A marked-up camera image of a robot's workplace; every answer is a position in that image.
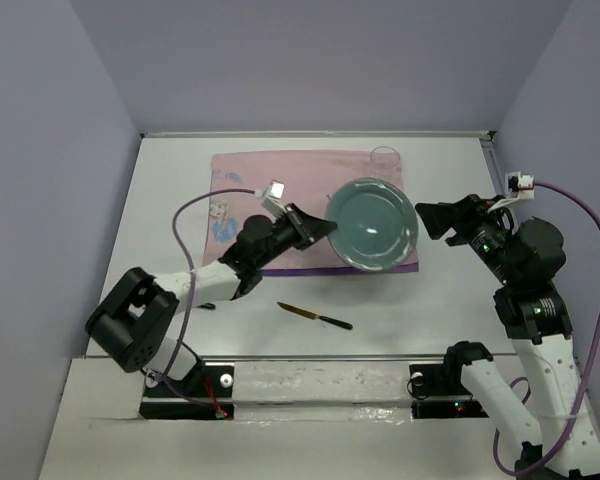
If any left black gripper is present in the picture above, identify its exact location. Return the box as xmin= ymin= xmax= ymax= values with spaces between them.
xmin=256 ymin=204 xmax=338 ymax=270

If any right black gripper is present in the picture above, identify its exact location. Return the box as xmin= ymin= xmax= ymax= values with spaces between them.
xmin=414 ymin=192 xmax=520 ymax=284

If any teal ceramic plate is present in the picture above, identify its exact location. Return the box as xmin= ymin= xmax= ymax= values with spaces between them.
xmin=325 ymin=178 xmax=419 ymax=273

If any clear drinking glass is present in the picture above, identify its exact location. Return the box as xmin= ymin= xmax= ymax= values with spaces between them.
xmin=369 ymin=146 xmax=401 ymax=183

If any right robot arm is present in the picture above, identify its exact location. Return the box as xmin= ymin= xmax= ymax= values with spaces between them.
xmin=415 ymin=195 xmax=600 ymax=479

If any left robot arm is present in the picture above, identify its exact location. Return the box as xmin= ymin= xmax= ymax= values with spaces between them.
xmin=85 ymin=204 xmax=337 ymax=395

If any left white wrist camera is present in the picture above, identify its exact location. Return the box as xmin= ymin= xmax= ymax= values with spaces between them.
xmin=254 ymin=181 xmax=286 ymax=218

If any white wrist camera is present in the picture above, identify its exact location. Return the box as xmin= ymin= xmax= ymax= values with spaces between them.
xmin=254 ymin=181 xmax=286 ymax=218
xmin=488 ymin=172 xmax=535 ymax=213

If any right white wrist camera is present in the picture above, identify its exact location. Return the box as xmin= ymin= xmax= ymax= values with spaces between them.
xmin=488 ymin=172 xmax=535 ymax=213

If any gold knife black handle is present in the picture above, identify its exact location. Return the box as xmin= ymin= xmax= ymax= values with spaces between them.
xmin=277 ymin=302 xmax=353 ymax=331

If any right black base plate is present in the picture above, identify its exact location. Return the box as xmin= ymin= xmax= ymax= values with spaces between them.
xmin=406 ymin=363 xmax=488 ymax=420

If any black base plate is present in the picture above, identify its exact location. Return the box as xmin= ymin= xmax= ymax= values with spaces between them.
xmin=139 ymin=362 xmax=235 ymax=421
xmin=406 ymin=363 xmax=488 ymax=420

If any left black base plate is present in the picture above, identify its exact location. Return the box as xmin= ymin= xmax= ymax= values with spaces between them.
xmin=139 ymin=362 xmax=235 ymax=421

